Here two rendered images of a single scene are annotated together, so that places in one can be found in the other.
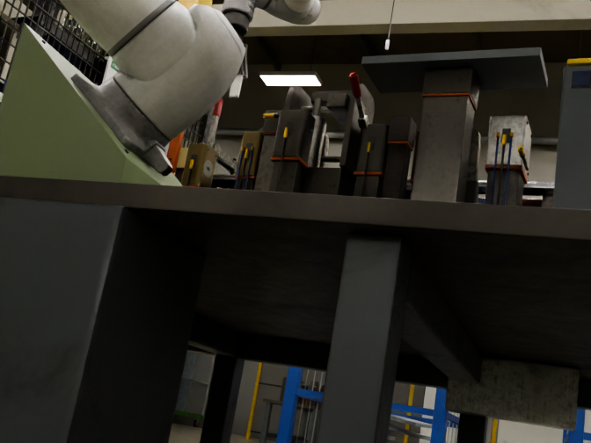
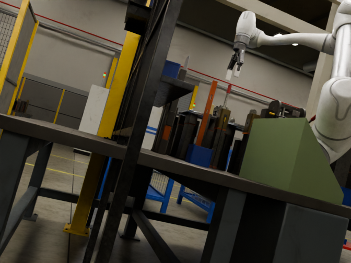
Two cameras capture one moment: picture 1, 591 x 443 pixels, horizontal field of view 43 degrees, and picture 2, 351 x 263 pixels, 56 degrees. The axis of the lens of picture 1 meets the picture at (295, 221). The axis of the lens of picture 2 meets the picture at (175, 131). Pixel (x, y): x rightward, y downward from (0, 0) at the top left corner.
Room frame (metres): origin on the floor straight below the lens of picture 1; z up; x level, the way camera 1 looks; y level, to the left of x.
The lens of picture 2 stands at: (0.52, 1.65, 0.72)
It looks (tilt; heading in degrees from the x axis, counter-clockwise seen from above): 4 degrees up; 322
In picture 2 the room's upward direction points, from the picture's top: 15 degrees clockwise
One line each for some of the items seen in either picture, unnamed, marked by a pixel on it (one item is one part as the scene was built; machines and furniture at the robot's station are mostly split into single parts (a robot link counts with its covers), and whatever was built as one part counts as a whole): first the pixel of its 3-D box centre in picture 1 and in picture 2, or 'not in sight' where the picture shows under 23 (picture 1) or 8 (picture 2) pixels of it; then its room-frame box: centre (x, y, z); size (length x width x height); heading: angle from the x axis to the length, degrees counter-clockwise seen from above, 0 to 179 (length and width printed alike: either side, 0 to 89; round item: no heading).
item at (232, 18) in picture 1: (233, 32); (238, 52); (1.93, 0.26, 1.42); 0.08 x 0.07 x 0.09; 154
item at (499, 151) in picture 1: (501, 210); not in sight; (1.54, -0.43, 0.90); 0.13 x 0.08 x 0.41; 154
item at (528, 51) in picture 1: (453, 71); not in sight; (1.45, -0.28, 1.16); 0.37 x 0.14 x 0.02; 64
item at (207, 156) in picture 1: (187, 210); (218, 139); (1.89, 0.28, 0.87); 0.10 x 0.07 x 0.35; 154
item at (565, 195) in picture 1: (576, 178); not in sight; (1.33, -0.51, 0.92); 0.08 x 0.08 x 0.44; 64
